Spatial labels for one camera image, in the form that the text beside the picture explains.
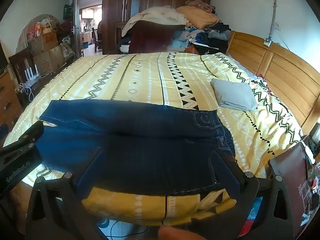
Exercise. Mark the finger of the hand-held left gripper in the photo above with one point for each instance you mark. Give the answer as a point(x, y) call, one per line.
point(27, 135)
point(3, 132)

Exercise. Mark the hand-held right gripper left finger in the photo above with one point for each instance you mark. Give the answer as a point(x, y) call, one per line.
point(91, 172)

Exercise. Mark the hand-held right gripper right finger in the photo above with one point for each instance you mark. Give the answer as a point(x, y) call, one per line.
point(226, 173)

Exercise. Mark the dark blue jeans pants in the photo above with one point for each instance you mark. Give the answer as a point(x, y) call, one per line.
point(140, 135)

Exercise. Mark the wooden dresser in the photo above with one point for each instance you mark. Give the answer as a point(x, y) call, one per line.
point(8, 97)

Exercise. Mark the white router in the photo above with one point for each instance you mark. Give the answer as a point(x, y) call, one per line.
point(32, 76)

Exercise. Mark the dark red nightstand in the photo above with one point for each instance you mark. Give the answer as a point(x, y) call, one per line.
point(290, 177)

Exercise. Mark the dark wooden chair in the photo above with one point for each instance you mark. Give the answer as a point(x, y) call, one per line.
point(20, 60)

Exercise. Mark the large plain cardboard box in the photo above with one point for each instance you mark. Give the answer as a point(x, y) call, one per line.
point(50, 60)

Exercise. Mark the grey folded cloth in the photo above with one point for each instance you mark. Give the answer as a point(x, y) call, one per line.
point(236, 95)

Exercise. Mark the cardboard box red print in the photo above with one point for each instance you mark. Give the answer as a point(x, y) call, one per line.
point(45, 41)

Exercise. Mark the round floral table top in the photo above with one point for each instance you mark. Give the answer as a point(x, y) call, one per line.
point(27, 27)

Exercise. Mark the yellow patterned bed blanket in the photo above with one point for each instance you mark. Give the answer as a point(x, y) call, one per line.
point(150, 77)

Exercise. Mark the wooden headboard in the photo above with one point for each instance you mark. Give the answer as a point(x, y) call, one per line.
point(285, 72)

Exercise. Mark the grey room door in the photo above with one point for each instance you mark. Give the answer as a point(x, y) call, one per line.
point(75, 22)

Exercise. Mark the green bag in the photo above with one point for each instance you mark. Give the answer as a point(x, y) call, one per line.
point(67, 11)

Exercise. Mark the maroon cloth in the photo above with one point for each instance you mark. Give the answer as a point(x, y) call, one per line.
point(152, 37)

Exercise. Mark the orange blanket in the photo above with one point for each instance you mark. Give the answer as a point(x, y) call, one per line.
point(197, 16)

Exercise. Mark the cream white blanket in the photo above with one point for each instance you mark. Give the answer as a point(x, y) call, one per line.
point(155, 15)

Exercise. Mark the pink floral cloth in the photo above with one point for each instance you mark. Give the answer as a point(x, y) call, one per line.
point(200, 5)

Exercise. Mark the white wall socket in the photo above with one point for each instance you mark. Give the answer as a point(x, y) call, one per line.
point(267, 42)

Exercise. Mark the grey wall conduit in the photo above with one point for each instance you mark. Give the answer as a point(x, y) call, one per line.
point(274, 7)

